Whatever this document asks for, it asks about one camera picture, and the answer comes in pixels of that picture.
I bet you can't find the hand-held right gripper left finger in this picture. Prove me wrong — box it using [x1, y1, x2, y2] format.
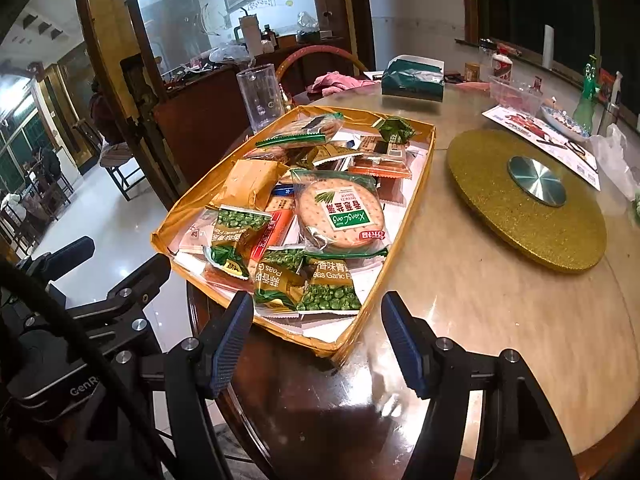
[141, 290, 255, 480]

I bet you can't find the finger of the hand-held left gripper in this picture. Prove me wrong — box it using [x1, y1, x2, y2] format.
[67, 253, 172, 333]
[15, 236, 97, 285]

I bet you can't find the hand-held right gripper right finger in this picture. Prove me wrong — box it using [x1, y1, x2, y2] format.
[381, 290, 585, 480]

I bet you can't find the yellow taped cardboard tray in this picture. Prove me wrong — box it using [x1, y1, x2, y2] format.
[151, 105, 437, 358]

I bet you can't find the white fruit-print snack packet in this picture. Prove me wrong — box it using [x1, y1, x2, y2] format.
[177, 208, 221, 256]

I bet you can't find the green pea snack packet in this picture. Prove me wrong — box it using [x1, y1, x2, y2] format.
[296, 255, 362, 316]
[253, 247, 307, 316]
[210, 205, 273, 281]

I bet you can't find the orange cracker packet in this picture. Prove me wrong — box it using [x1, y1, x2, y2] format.
[248, 208, 296, 263]

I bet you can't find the round cracker packet green label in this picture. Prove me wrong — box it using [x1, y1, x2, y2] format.
[291, 169, 390, 260]

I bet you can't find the blue-label cracker packet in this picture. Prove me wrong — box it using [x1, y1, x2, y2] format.
[265, 182, 297, 213]

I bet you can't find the orange white snack packet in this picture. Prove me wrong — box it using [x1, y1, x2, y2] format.
[348, 154, 413, 179]

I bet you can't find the green yellow snack packet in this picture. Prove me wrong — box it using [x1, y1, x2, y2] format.
[312, 144, 361, 168]

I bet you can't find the green foil snack packet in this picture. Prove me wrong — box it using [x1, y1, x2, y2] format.
[377, 116, 416, 145]

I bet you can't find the brown sesame cracker packet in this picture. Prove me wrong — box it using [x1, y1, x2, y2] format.
[256, 112, 346, 148]

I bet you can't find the metal folding chair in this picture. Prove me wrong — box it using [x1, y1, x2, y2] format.
[97, 140, 146, 201]

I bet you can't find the wooden sideboard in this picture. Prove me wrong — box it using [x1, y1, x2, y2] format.
[152, 35, 346, 201]

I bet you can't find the golden round turntable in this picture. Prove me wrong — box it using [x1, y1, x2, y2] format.
[446, 129, 608, 274]

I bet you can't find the clear glass mug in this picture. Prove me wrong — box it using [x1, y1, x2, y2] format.
[236, 64, 286, 133]

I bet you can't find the clear plastic bag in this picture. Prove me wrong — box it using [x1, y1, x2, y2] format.
[209, 45, 250, 66]

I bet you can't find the printed leaflet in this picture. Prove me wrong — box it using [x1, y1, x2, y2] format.
[482, 106, 601, 191]

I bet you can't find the green tissue box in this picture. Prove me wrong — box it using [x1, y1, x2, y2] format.
[381, 55, 446, 102]

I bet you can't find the pink cloth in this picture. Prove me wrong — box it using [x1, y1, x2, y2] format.
[306, 72, 368, 96]

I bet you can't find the clear plastic bowl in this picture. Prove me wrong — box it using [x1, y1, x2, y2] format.
[489, 76, 545, 118]

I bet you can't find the blue white plate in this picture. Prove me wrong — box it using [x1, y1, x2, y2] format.
[541, 105, 591, 143]

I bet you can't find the white plastic bag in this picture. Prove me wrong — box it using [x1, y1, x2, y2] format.
[590, 124, 636, 201]

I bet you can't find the white jar red label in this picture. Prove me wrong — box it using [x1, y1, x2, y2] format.
[491, 54, 513, 83]

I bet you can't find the red round-back chair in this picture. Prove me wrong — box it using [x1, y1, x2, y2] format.
[275, 45, 370, 96]

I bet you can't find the green plastic bottle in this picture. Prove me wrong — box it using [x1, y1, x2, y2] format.
[572, 55, 601, 133]

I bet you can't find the white spray bottle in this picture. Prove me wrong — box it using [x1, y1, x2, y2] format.
[607, 71, 623, 111]

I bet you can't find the white paper towel roll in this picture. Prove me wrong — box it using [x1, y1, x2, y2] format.
[542, 24, 556, 71]

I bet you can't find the white tumbler with handle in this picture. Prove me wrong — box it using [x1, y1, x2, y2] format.
[235, 12, 261, 56]

